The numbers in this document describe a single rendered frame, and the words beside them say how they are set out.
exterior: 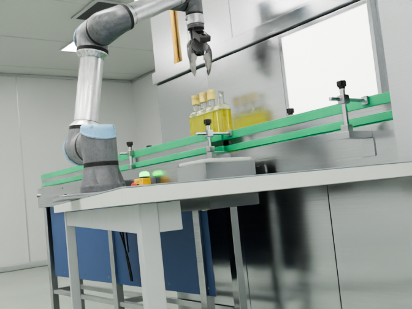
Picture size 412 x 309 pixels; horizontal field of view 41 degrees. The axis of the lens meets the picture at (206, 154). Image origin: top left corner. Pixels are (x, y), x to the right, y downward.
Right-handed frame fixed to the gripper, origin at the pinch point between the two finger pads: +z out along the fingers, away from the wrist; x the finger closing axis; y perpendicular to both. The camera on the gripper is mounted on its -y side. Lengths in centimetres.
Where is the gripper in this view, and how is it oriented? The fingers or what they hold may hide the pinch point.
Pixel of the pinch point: (202, 72)
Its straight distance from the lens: 225.8
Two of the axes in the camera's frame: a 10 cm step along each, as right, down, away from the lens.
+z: 1.0, 9.9, -0.8
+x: -9.6, 0.8, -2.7
